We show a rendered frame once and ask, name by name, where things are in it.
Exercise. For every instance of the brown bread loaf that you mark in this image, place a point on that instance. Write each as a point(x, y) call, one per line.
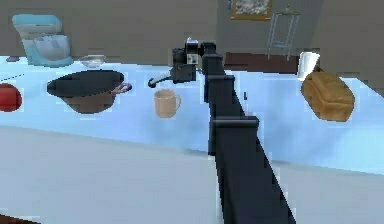
point(328, 98)

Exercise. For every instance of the black wok pan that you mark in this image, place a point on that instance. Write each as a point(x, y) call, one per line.
point(86, 90)

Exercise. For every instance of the small dark purple lid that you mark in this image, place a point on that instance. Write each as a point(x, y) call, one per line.
point(13, 59)

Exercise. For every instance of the small glass bowl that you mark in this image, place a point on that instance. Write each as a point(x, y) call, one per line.
point(92, 61)

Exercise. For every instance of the beige mug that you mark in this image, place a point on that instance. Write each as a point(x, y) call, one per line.
point(165, 103)

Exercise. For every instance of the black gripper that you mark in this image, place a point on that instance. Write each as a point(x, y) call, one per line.
point(182, 66)

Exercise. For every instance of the white paper towel roll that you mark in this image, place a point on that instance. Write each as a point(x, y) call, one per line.
point(307, 65)

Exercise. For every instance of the red apple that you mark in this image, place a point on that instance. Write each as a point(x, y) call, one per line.
point(9, 97)

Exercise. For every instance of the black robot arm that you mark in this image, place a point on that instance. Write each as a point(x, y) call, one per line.
point(233, 140)

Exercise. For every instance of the framed wall picture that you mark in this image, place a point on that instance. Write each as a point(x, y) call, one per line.
point(251, 9)

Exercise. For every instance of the grey metal stool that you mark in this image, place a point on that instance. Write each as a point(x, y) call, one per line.
point(283, 35)

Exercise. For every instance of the light blue stand mixer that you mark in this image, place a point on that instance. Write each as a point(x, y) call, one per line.
point(45, 41)

